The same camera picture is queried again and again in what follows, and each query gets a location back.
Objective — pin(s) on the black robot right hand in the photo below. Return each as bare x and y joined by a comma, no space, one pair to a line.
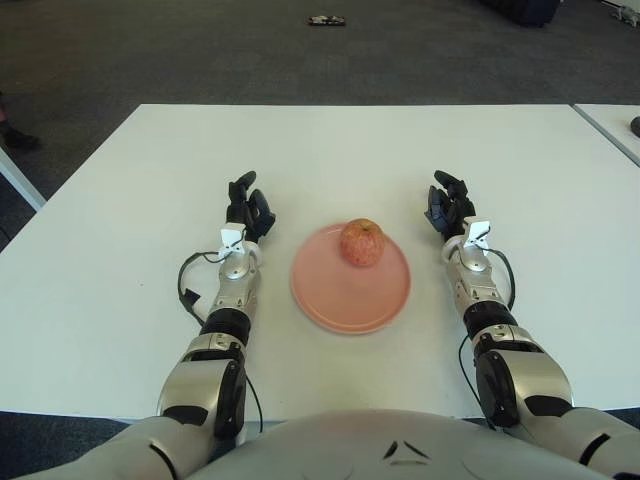
450,210

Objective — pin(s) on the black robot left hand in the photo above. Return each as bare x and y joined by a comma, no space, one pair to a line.
250,210

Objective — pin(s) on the red apple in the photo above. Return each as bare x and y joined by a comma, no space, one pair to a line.
362,242

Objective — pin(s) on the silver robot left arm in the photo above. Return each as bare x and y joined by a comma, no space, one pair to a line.
200,385

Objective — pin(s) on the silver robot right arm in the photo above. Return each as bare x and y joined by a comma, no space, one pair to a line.
500,380

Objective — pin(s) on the pink round plate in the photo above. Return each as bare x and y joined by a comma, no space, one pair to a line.
350,300

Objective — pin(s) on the white side table with controllers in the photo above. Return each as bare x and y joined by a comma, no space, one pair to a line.
615,125

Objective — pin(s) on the small dark flat floor object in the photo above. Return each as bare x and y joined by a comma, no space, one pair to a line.
326,20

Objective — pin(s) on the dark grey game controller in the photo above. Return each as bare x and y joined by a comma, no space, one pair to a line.
636,124

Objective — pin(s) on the dark bag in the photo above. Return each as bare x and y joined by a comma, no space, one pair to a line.
525,12

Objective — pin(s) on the grey robot torso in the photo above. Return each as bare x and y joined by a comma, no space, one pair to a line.
350,445

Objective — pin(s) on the small white floor object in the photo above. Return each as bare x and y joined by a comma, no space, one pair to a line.
625,14

